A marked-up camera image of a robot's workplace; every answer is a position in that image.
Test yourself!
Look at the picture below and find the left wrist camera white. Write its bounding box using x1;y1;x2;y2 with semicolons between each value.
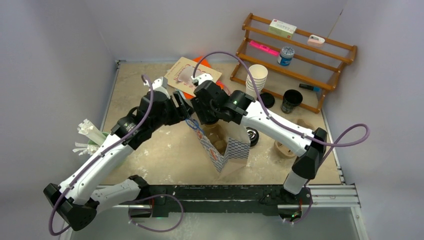
141;75;171;99

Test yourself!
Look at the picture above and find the purple cable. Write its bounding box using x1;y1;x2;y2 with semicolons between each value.
192;51;371;226
48;74;185;237

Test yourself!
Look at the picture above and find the black paper cup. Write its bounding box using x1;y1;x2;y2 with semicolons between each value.
281;89;303;114

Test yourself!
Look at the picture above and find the stack of black lids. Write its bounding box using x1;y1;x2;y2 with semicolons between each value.
246;127;260;148

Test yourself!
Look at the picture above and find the blue white jar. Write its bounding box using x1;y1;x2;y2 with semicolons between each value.
277;46;295;67

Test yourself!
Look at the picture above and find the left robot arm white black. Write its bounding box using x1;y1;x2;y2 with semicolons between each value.
43;90;194;231

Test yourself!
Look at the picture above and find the green cup holder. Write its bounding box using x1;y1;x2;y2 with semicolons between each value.
87;132;128;167

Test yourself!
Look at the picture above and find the white green box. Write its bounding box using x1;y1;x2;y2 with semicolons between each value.
267;19;297;40

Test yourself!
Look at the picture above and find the wooden shelf rack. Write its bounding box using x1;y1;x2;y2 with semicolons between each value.
235;13;358;114

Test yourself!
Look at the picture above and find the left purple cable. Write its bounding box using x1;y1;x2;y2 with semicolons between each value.
48;74;185;237

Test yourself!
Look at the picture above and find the cakes recipe book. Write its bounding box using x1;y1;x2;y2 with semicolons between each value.
164;57;222;95

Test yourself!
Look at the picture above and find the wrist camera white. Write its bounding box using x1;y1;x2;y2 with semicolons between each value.
141;75;171;99
191;73;214;87

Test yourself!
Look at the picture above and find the checkered paper bakery bag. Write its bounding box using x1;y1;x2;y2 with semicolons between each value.
185;117;251;177

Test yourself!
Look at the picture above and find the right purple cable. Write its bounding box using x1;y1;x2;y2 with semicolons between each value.
192;51;371;226

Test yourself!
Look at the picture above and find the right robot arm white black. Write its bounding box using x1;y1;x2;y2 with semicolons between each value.
190;77;327;204

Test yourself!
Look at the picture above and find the pink white tape dispenser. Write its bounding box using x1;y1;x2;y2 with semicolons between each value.
306;34;326;48

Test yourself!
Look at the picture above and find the black blue marker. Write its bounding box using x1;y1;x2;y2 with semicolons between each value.
298;83;321;92

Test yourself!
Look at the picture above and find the two-cup pulp cup carrier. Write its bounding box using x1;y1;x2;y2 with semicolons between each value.
204;126;228;155

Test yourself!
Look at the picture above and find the stack of white paper cups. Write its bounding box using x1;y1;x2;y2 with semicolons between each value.
245;64;269;99

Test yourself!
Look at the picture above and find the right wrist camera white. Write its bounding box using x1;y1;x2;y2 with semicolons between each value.
191;73;214;87

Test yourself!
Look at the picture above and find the brown paper coffee cup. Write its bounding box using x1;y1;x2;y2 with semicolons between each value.
202;122;220;130

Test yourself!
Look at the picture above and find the black flat lid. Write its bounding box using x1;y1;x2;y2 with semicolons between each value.
259;92;276;109

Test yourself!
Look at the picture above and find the pink highlighter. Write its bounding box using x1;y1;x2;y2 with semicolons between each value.
249;40;280;57

